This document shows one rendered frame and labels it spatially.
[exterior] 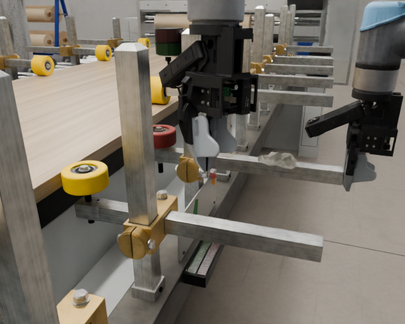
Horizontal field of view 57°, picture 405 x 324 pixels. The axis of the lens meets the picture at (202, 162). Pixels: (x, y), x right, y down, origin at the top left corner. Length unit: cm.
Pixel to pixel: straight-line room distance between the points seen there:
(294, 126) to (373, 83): 257
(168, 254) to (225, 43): 46
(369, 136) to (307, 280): 119
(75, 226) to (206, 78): 46
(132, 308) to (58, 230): 22
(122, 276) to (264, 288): 101
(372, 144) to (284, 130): 254
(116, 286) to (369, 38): 69
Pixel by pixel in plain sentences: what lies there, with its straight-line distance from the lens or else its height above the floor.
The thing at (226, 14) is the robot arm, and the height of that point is 116.
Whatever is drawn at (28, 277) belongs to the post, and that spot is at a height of 94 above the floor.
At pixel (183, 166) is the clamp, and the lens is 79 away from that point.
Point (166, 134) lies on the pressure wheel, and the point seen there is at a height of 91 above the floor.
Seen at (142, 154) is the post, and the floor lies 97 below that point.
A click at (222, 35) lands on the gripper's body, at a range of 49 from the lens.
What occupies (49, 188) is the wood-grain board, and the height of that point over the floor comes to 88.
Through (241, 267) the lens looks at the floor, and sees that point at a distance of 188.
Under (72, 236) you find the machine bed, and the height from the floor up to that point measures 74.
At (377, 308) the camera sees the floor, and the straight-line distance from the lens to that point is 183.
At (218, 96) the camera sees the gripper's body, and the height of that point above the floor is 106.
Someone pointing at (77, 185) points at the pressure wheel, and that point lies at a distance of 66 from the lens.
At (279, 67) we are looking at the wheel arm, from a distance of 152.
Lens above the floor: 117
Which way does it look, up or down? 23 degrees down
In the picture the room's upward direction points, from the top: straight up
